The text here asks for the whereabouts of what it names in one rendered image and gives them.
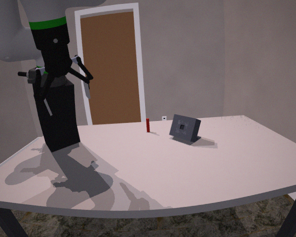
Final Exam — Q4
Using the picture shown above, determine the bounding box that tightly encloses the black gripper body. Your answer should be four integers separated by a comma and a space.
41, 45, 73, 78

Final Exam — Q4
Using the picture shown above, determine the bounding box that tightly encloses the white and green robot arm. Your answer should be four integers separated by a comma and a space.
0, 0, 106, 68

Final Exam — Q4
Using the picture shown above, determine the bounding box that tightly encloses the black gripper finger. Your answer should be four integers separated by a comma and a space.
62, 55, 93, 99
34, 67, 58, 116

